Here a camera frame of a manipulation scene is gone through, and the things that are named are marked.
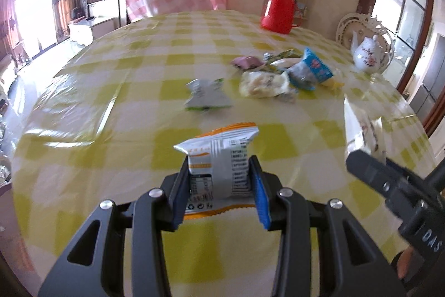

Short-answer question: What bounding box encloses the purple snack packet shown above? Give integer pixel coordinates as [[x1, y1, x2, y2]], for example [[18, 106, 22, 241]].
[[231, 55, 265, 71]]

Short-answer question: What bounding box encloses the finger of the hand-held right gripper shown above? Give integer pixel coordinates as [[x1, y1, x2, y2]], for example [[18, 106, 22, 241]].
[[385, 159, 433, 188], [346, 150, 423, 214]]

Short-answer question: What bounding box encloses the small green snack packet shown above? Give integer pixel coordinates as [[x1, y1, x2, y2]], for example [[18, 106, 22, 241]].
[[263, 49, 302, 65]]

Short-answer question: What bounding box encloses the patterned brown curtain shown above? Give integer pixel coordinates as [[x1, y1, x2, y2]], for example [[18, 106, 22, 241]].
[[0, 0, 21, 64], [51, 0, 82, 43]]

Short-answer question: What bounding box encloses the red thermos jug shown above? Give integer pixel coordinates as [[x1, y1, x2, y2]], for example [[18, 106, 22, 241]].
[[261, 0, 301, 35]]

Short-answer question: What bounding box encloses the orange and white snack packet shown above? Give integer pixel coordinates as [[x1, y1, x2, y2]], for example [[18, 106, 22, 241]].
[[173, 122, 261, 221]]

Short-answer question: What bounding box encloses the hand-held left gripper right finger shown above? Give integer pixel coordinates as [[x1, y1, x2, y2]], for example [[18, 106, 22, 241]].
[[248, 155, 407, 297]]

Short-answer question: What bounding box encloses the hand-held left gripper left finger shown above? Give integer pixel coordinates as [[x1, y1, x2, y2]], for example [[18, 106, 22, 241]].
[[38, 155, 191, 297]]

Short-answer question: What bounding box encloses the person's right hand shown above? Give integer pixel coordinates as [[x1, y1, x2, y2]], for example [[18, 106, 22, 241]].
[[396, 246, 416, 282]]

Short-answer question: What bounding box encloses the blue snack packet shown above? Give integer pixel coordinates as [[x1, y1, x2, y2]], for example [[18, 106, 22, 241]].
[[288, 48, 333, 90]]

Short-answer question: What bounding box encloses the grey cabinet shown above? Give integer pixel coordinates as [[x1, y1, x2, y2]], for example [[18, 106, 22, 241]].
[[410, 33, 445, 138]]

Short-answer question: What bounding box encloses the green and white snack packet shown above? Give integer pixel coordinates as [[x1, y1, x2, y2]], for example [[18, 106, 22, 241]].
[[184, 78, 233, 111]]

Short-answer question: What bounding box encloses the white television cabinet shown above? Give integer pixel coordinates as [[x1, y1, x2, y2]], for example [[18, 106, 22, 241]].
[[68, 17, 117, 45]]

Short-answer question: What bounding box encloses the cream white snack packet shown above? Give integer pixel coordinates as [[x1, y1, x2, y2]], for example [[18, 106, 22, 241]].
[[239, 70, 298, 99]]

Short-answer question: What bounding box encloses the translucent white snack packet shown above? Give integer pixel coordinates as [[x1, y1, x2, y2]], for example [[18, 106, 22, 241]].
[[343, 97, 387, 163]]

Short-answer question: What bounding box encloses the white floral teapot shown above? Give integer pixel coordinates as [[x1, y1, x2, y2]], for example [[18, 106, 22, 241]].
[[350, 31, 383, 73]]

